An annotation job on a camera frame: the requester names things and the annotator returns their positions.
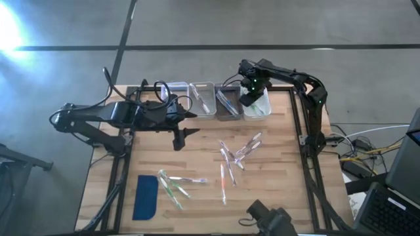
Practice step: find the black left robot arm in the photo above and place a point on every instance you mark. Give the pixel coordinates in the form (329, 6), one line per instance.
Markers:
(95, 114)

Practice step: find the blue toothbrush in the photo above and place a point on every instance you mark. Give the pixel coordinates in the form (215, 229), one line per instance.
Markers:
(232, 109)
(223, 101)

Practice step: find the monitor with blue screen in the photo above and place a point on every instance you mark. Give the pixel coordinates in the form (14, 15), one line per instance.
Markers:
(414, 137)

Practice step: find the black power adapter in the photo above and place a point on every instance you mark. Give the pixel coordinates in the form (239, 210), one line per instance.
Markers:
(332, 139)

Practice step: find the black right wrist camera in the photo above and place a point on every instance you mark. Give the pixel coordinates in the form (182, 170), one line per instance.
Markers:
(246, 68)

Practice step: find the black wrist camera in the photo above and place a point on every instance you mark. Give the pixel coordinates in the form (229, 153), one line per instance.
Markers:
(246, 68)
(178, 141)

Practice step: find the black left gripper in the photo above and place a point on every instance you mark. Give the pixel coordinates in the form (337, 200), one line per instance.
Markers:
(162, 116)

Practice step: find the white paper sheet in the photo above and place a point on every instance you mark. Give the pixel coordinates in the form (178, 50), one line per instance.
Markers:
(356, 203)

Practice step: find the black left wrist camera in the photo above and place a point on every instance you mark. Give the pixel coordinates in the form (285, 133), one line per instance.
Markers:
(178, 141)

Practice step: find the black cylindrical device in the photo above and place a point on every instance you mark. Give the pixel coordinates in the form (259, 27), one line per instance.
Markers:
(272, 219)

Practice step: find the green toothbrush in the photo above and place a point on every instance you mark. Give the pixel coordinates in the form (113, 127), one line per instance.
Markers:
(256, 109)
(170, 194)
(262, 111)
(178, 187)

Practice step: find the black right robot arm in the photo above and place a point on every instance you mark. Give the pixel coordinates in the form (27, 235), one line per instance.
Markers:
(316, 114)

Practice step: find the black open laptop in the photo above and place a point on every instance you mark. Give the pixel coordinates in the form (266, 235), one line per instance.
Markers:
(387, 213)

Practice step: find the white plastic bin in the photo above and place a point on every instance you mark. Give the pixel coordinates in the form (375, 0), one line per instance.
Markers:
(267, 109)

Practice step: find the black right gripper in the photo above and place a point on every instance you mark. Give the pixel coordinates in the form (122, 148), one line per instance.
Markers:
(257, 83)

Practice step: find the orange wrapped toothbrush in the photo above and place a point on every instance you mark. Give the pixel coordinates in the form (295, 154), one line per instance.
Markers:
(223, 183)

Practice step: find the light grey plastic bin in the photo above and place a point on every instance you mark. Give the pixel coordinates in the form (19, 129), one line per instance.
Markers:
(212, 98)

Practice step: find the black floor stand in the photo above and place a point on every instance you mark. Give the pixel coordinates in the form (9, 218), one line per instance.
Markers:
(19, 157)

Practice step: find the dark smoky plastic bin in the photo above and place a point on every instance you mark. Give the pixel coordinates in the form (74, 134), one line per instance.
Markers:
(219, 115)

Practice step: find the clear plastic bin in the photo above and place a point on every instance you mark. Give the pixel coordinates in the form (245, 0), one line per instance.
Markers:
(183, 95)

